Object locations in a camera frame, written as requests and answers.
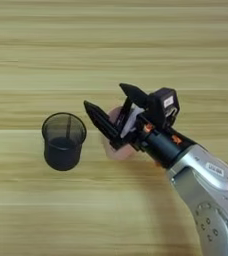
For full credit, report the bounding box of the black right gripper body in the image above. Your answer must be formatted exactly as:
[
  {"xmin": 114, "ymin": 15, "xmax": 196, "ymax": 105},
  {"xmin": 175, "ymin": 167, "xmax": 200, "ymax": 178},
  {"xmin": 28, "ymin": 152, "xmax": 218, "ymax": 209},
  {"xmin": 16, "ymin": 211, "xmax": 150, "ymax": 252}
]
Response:
[{"xmin": 109, "ymin": 113, "xmax": 198, "ymax": 169}]

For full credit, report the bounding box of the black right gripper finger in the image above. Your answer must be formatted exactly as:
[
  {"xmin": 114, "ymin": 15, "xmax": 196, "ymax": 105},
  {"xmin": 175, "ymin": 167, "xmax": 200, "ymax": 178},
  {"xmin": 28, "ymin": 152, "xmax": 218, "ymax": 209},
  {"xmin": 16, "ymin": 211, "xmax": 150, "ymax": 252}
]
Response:
[
  {"xmin": 119, "ymin": 82, "xmax": 150, "ymax": 108},
  {"xmin": 83, "ymin": 100, "xmax": 124, "ymax": 143}
]

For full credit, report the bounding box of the black marker pen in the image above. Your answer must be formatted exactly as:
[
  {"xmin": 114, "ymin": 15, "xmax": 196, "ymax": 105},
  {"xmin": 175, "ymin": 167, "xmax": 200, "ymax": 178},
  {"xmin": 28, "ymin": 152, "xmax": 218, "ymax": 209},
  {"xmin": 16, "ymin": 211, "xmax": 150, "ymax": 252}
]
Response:
[{"xmin": 113, "ymin": 97, "xmax": 134, "ymax": 133}]

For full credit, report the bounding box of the white marker pen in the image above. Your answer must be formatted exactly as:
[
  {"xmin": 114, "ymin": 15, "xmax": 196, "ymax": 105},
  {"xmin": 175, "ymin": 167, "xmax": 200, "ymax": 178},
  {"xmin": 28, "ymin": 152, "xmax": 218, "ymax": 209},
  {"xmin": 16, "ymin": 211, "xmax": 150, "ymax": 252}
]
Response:
[{"xmin": 120, "ymin": 105, "xmax": 145, "ymax": 138}]

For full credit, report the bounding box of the black box with white label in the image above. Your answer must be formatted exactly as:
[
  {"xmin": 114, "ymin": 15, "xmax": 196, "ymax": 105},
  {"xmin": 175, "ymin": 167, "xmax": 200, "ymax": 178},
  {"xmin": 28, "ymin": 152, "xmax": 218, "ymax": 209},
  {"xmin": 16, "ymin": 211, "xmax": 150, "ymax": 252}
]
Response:
[{"xmin": 147, "ymin": 87, "xmax": 181, "ymax": 130}]

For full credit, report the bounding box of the pink plastic cup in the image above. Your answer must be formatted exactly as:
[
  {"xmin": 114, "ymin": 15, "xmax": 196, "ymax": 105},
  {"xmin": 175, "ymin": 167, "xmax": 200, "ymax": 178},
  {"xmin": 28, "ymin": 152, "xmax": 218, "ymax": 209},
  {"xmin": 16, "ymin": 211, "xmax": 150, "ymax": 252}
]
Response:
[{"xmin": 102, "ymin": 105, "xmax": 138, "ymax": 161}]

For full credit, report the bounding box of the black mesh pen cup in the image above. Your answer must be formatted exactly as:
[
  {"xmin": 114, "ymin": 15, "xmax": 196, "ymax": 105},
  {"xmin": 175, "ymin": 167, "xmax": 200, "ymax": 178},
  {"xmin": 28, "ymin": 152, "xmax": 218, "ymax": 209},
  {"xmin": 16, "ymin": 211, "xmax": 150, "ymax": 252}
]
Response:
[{"xmin": 41, "ymin": 112, "xmax": 88, "ymax": 172}]

